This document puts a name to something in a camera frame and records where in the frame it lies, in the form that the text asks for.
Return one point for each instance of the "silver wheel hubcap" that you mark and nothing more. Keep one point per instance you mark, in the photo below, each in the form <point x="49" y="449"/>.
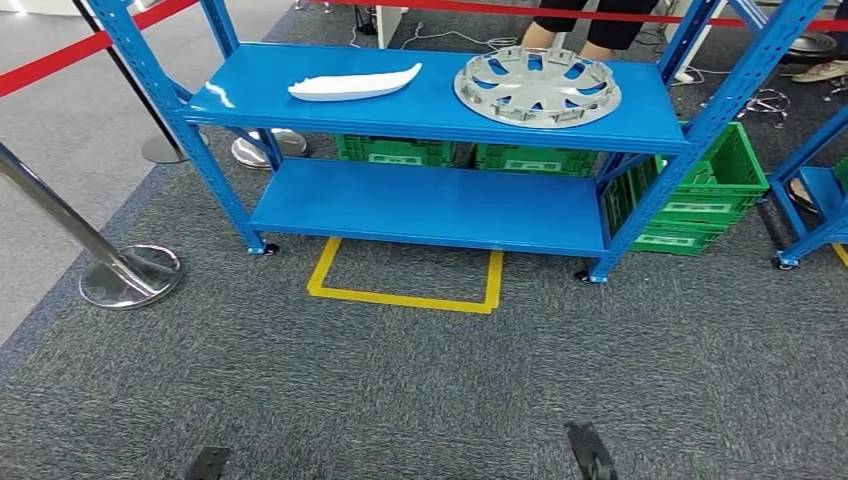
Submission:
<point x="536" y="89"/>

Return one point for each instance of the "blue metal shelf rack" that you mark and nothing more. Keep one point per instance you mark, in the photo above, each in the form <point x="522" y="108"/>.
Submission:
<point x="821" y="189"/>
<point x="430" y="199"/>

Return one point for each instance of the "white curved car part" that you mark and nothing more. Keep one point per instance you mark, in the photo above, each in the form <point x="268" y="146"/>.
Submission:
<point x="351" y="86"/>

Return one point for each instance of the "green plastic crate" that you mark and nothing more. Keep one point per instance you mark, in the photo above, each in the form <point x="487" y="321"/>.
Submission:
<point x="729" y="166"/>
<point x="536" y="160"/>
<point x="676" y="240"/>
<point x="841" y="173"/>
<point x="394" y="151"/>

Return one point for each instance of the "chrome round stanchion base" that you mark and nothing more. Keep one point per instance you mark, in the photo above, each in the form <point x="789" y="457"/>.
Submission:
<point x="802" y="195"/>
<point x="278" y="142"/>

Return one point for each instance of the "white table leg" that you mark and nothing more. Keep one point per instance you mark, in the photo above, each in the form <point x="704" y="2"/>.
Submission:
<point x="387" y="23"/>

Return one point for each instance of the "person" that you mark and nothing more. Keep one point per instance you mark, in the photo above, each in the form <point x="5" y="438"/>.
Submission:
<point x="623" y="30"/>

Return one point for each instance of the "chrome chair base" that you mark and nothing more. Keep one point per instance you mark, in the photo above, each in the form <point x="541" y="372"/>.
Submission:
<point x="765" y="102"/>

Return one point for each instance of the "person's shoe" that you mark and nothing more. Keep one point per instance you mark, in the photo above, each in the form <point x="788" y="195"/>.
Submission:
<point x="821" y="71"/>

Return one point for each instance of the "black right camera bracket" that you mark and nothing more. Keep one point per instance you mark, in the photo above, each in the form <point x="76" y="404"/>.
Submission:
<point x="590" y="454"/>

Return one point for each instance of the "chrome stanchion post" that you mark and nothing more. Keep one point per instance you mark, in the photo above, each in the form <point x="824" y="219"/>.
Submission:
<point x="129" y="275"/>

